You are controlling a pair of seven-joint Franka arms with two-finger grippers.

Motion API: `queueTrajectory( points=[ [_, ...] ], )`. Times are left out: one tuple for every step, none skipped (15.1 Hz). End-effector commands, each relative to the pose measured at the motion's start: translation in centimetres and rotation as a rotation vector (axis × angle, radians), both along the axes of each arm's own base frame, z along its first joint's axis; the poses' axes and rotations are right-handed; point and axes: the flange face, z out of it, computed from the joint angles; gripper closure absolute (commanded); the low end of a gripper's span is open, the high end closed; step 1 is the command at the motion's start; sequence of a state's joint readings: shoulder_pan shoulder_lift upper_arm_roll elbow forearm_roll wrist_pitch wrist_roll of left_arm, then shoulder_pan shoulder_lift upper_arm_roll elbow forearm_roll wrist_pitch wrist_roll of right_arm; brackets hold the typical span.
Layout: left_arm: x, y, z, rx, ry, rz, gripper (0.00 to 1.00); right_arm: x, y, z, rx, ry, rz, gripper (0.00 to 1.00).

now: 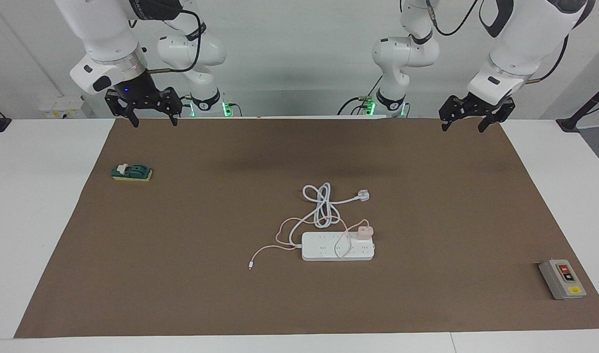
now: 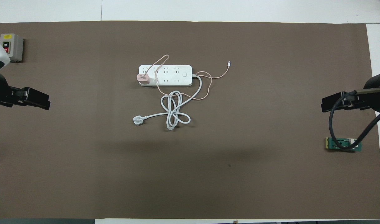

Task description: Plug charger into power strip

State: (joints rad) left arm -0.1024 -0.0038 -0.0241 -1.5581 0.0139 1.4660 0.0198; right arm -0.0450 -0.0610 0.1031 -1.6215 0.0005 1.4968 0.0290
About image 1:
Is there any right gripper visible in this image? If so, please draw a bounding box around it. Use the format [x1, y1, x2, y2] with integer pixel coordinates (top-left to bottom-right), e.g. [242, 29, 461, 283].
[105, 73, 184, 128]

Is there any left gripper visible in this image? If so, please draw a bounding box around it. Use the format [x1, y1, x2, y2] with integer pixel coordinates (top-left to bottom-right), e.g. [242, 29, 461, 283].
[438, 91, 517, 133]

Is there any white power strip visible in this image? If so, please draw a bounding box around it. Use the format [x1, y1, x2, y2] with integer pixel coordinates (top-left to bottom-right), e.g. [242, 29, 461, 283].
[301, 231, 375, 262]

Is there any white box with yellow labels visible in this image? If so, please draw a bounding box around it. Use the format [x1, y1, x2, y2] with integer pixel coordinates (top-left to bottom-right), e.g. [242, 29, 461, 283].
[37, 95, 88, 120]

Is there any grey push-button box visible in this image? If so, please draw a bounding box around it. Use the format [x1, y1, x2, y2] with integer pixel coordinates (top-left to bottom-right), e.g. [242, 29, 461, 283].
[539, 258, 587, 301]

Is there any black cable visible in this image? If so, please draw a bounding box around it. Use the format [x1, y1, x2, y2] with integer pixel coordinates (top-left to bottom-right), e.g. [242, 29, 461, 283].
[425, 0, 481, 37]
[336, 76, 384, 116]
[147, 9, 204, 75]
[524, 34, 570, 85]

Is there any white power cord with plug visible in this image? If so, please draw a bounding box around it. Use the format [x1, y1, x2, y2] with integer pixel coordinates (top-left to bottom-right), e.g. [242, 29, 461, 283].
[287, 182, 371, 246]

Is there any pink charging cable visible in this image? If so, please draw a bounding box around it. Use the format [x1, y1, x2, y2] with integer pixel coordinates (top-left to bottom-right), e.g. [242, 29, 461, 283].
[248, 218, 370, 271]

